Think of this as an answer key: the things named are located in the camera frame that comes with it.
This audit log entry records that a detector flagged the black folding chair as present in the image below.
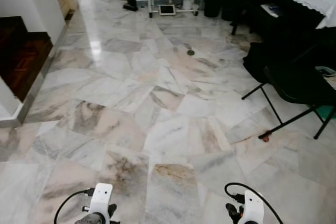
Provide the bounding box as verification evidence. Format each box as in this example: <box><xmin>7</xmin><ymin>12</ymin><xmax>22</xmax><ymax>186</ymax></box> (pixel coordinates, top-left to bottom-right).
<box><xmin>241</xmin><ymin>27</ymin><xmax>336</xmax><ymax>141</ymax></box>

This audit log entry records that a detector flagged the black bench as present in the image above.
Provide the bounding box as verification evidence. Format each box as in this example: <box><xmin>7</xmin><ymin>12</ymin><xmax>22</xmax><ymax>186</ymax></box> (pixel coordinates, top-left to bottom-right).
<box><xmin>230</xmin><ymin>0</ymin><xmax>326</xmax><ymax>44</ymax></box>

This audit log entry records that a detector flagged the black waste bin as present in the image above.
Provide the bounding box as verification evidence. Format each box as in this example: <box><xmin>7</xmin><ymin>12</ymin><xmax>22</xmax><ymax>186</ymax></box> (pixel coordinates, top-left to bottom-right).
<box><xmin>220</xmin><ymin>0</ymin><xmax>240</xmax><ymax>23</ymax></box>
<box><xmin>204</xmin><ymin>0</ymin><xmax>223</xmax><ymax>18</ymax></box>

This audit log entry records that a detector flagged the white framed tablet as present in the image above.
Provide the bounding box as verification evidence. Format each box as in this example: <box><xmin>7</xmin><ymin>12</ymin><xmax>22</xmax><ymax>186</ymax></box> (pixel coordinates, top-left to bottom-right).
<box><xmin>159</xmin><ymin>4</ymin><xmax>176</xmax><ymax>16</ymax></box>

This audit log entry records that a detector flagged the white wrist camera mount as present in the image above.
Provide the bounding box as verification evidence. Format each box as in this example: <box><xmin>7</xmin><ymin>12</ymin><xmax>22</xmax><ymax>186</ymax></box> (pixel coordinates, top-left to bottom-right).
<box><xmin>243</xmin><ymin>190</ymin><xmax>265</xmax><ymax>224</ymax></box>
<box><xmin>88</xmin><ymin>183</ymin><xmax>113</xmax><ymax>223</ymax></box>

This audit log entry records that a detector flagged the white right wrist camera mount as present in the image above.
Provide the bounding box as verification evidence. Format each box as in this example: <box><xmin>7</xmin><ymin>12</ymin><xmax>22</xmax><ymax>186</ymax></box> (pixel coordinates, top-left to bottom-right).
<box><xmin>243</xmin><ymin>190</ymin><xmax>265</xmax><ymax>224</ymax></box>

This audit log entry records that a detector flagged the dark wooden step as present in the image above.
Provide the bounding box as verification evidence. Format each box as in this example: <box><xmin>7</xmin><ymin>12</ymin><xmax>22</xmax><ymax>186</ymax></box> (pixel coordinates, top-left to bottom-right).
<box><xmin>0</xmin><ymin>16</ymin><xmax>54</xmax><ymax>102</ymax></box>

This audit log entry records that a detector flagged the green item under chair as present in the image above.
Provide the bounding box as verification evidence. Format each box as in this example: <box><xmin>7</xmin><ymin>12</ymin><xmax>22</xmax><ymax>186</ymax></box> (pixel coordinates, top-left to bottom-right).
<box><xmin>317</xmin><ymin>104</ymin><xmax>336</xmax><ymax>121</ymax></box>

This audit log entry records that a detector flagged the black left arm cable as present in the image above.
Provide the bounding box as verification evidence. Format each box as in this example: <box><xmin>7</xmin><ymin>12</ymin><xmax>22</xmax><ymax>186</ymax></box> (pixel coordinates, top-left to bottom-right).
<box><xmin>54</xmin><ymin>187</ymin><xmax>96</xmax><ymax>224</ymax></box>

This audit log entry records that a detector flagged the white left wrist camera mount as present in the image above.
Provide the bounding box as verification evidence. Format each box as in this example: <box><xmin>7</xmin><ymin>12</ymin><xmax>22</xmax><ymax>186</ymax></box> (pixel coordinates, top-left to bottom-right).
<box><xmin>88</xmin><ymin>183</ymin><xmax>113</xmax><ymax>223</ymax></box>

